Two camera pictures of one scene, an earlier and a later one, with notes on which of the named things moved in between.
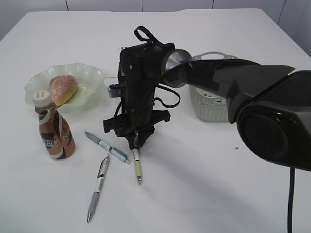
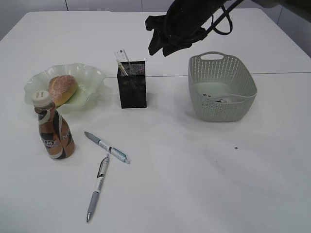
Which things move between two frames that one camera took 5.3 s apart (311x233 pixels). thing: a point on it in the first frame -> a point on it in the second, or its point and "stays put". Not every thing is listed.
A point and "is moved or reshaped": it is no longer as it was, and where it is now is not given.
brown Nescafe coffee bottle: (56, 134) stays put
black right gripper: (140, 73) -> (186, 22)
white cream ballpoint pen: (137, 158) is moved or reshaped
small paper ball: (206, 94) stays put
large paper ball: (223, 100) stays put
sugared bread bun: (62, 88) stays put
